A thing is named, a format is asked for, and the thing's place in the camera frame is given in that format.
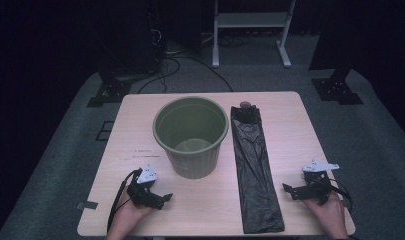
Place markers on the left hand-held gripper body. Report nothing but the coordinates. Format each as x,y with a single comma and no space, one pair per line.
141,193

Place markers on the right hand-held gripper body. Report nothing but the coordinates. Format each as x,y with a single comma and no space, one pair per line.
320,186

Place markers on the black garbage bag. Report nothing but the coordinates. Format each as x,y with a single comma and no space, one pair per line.
256,173

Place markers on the green plastic bin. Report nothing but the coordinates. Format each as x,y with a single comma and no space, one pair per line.
196,166

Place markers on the person's left hand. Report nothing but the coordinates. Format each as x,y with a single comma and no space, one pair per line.
126,216

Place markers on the person's right hand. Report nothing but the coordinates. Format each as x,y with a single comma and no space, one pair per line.
331,216

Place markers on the grey tape strip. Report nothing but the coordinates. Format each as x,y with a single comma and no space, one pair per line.
87,205

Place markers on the black stand base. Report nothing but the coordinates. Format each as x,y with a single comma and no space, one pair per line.
336,90
110,91

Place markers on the dark cabinet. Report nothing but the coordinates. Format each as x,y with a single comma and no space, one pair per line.
133,40

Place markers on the white desk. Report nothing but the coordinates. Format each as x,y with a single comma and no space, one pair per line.
250,19

